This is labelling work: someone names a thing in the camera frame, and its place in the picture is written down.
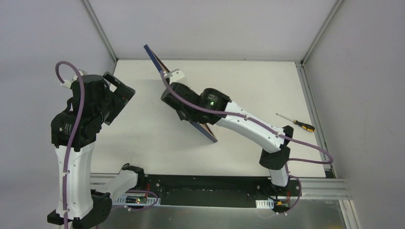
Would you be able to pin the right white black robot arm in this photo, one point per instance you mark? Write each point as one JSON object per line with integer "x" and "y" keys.
{"x": 215, "y": 108}

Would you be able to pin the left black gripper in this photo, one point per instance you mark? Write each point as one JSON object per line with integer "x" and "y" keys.
{"x": 118, "y": 99}

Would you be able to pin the white slotted cable duct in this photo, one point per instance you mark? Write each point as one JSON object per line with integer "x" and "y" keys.
{"x": 265, "y": 204}
{"x": 121, "y": 201}

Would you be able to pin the aluminium rail beam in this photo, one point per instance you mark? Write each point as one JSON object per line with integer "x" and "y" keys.
{"x": 325, "y": 188}

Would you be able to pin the left green circuit board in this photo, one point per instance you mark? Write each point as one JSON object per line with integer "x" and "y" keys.
{"x": 136, "y": 200}

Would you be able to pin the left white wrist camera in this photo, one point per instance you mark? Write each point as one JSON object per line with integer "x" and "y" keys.
{"x": 68, "y": 83}

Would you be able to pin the yellow black screwdriver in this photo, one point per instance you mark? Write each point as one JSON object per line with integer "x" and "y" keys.
{"x": 307, "y": 127}

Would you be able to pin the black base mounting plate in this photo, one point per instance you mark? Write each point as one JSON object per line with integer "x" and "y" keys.
{"x": 213, "y": 191}

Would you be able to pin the right orange connector board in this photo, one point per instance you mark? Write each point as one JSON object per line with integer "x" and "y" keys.
{"x": 279, "y": 205}

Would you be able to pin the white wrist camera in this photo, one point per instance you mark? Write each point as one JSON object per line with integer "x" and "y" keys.
{"x": 68, "y": 83}
{"x": 175, "y": 76}

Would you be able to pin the wooden picture frame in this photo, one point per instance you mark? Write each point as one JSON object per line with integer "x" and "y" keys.
{"x": 161, "y": 67}

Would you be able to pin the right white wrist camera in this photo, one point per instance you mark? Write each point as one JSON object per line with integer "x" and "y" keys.
{"x": 175, "y": 76}

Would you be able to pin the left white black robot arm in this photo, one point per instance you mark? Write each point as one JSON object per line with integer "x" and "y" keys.
{"x": 73, "y": 134}

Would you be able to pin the left white slotted cable duct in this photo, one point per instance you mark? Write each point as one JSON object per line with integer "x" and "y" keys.
{"x": 121, "y": 201}

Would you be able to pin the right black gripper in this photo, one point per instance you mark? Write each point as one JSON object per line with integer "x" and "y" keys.
{"x": 172, "y": 97}

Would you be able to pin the right white slotted cable duct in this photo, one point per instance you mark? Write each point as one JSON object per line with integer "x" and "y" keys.
{"x": 265, "y": 204}

